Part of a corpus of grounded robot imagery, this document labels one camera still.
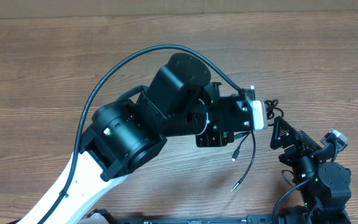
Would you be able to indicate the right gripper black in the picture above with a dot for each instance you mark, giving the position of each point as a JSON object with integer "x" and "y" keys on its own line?
{"x": 301, "y": 148}

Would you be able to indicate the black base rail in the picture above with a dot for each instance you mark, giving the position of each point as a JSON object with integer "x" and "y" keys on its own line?
{"x": 103, "y": 216}

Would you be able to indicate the cardboard board backdrop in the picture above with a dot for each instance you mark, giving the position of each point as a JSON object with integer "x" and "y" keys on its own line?
{"x": 18, "y": 9}

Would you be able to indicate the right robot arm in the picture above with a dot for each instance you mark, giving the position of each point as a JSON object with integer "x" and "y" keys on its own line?
{"x": 321, "y": 185}

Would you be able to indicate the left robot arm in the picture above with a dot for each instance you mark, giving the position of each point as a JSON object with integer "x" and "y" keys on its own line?
{"x": 129, "y": 132}

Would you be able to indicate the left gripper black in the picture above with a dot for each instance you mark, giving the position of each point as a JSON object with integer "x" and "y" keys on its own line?
{"x": 213, "y": 139}

